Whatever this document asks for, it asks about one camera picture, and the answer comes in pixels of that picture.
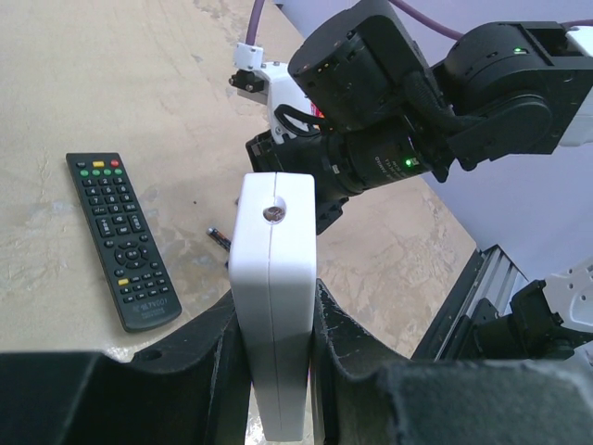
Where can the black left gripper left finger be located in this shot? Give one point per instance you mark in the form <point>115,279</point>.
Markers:
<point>187,388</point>

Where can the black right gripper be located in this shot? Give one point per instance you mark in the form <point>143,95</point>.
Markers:
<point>304,155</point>

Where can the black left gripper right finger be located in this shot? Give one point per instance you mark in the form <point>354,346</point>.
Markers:
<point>362,392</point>

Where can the white air conditioner remote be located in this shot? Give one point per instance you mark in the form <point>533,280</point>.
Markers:
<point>273,271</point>

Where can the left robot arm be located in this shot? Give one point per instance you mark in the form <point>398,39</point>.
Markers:
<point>546,315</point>

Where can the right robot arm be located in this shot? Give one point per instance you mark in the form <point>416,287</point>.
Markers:
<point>363,108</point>

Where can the black TV remote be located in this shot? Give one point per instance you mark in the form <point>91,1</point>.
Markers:
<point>139,283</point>

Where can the black battery upper left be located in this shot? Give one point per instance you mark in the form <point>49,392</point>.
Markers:
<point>219,238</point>

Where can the aluminium frame rail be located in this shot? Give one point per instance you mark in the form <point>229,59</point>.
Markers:
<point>481,294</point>

